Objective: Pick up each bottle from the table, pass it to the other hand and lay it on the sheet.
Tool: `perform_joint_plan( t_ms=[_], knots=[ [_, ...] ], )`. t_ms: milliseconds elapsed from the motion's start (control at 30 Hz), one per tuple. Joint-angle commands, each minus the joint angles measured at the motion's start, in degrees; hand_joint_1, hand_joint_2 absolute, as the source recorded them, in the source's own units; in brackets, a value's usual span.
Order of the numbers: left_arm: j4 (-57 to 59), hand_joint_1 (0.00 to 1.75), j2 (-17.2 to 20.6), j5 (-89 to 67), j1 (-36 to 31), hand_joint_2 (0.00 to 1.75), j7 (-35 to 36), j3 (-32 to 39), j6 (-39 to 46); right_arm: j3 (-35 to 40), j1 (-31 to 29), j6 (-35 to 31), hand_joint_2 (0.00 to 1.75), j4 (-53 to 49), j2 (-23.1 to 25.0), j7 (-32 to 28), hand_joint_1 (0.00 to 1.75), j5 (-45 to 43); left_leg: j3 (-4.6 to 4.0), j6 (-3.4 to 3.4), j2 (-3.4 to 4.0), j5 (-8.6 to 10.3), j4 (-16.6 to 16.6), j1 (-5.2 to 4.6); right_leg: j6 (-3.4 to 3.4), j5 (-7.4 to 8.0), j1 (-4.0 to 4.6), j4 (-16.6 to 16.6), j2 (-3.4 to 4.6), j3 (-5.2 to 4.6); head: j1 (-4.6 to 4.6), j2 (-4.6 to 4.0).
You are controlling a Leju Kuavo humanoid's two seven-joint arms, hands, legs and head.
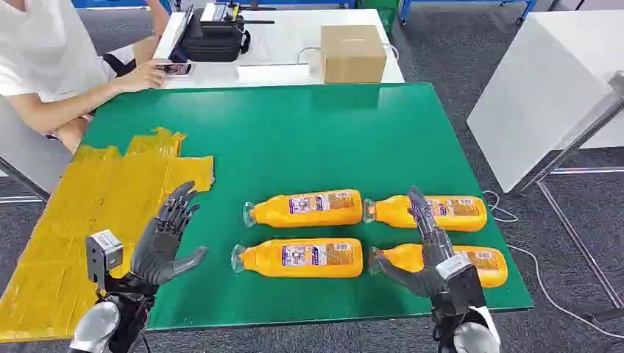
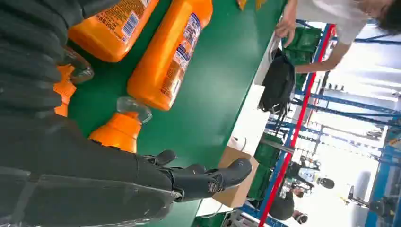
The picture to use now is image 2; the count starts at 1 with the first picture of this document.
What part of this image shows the brown cardboard box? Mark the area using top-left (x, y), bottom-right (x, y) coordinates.
top-left (213, 146), bottom-right (260, 208)

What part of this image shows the person's right hand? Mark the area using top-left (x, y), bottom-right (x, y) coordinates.
top-left (275, 14), bottom-right (297, 48)

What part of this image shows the white cable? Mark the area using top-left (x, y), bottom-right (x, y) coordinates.
top-left (199, 203), bottom-right (224, 219)

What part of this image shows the person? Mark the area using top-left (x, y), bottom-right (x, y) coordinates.
top-left (275, 0), bottom-right (401, 74)
top-left (269, 191), bottom-right (309, 225)
top-left (287, 157), bottom-right (335, 192)

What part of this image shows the green table mat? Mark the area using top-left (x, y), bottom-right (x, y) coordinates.
top-left (67, 0), bottom-right (287, 227)

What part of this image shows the black bag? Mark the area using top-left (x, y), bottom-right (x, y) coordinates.
top-left (258, 48), bottom-right (296, 115)

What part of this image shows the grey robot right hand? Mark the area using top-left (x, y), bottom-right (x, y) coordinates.
top-left (0, 116), bottom-right (253, 227)

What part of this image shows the yellow plastic sheet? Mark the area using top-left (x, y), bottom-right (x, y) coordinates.
top-left (237, 0), bottom-right (268, 10)

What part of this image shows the green plastic crate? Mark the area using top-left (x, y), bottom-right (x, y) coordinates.
top-left (282, 27), bottom-right (322, 91)
top-left (247, 166), bottom-right (274, 201)
top-left (253, 134), bottom-right (283, 168)

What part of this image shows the blue and red rack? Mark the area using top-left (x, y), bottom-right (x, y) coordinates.
top-left (239, 18), bottom-right (401, 227)

